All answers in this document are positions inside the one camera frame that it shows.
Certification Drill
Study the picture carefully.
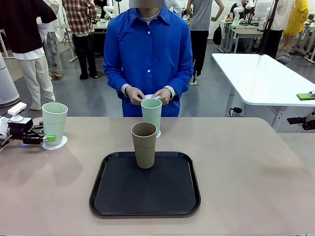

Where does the person's left forearm blue sleeve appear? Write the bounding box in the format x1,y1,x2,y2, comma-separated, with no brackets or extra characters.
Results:
169,71,192,99

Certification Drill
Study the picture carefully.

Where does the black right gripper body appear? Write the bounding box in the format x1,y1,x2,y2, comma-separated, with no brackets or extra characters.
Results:
302,112,315,131

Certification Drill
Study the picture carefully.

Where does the grey cloth bundle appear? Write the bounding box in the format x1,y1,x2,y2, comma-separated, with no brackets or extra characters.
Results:
275,51,291,65

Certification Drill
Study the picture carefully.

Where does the person's right hand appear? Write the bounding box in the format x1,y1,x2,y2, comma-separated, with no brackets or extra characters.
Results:
125,86,146,105

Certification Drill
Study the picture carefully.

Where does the white cylindrical air purifier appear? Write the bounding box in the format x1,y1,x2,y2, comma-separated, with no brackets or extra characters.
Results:
0,55,20,107

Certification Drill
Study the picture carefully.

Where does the white background desk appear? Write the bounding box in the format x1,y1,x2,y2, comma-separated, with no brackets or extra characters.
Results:
56,19,110,62

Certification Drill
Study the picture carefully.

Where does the green flat pad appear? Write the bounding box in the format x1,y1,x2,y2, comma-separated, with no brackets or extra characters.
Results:
296,92,315,101

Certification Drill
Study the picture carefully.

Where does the person's left hand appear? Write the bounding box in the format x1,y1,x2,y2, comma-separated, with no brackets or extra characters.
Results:
154,88,172,104

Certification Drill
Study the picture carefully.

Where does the black serving tray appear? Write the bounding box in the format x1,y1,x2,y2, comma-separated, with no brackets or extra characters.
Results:
89,151,201,217

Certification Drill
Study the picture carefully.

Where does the brown plastic cup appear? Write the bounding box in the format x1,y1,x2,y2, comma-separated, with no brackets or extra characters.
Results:
130,122,158,170

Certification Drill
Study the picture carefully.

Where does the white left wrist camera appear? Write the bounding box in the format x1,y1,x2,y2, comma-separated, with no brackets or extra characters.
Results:
7,103,28,123

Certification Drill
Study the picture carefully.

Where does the person in yellow dress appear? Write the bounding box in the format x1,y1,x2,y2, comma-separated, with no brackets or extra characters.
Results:
279,0,310,54

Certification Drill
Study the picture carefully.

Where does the grey background desk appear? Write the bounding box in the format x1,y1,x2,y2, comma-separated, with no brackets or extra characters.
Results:
220,19,265,54

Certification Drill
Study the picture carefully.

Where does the person's right forearm blue sleeve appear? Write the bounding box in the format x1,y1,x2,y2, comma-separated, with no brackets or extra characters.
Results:
105,68,132,98

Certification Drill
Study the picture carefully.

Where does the pale green plastic cup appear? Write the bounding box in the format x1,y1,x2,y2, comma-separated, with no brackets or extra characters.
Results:
140,98,163,135
41,102,68,146

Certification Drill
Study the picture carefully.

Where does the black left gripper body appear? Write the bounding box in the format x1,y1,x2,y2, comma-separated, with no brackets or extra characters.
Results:
7,118,34,145

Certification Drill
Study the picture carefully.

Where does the seated person in dark top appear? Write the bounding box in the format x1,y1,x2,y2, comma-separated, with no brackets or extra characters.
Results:
228,2,247,22

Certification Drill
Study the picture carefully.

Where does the white rounded table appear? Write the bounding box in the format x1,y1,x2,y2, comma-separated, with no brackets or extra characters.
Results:
211,53,315,133

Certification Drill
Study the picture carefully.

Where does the person in plaid shirt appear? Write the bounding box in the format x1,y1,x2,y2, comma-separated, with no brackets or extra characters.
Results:
61,0,99,79

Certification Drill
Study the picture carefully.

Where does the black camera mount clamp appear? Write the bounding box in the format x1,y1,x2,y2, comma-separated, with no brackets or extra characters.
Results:
286,117,308,125

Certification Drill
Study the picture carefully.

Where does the person in grey t-shirt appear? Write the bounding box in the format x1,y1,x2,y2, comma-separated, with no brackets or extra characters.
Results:
187,0,224,77

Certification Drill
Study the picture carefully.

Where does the person in patterned grey skirt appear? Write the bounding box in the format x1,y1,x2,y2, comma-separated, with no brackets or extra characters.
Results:
36,0,63,78

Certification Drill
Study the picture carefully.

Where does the black tripod pole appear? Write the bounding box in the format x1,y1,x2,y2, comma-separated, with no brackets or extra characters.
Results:
258,0,280,56

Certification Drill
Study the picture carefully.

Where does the person in blue shirt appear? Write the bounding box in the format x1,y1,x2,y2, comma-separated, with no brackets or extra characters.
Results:
102,0,194,118

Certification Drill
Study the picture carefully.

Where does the black hanging bag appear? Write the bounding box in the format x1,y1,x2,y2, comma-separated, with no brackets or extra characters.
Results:
212,23,223,46

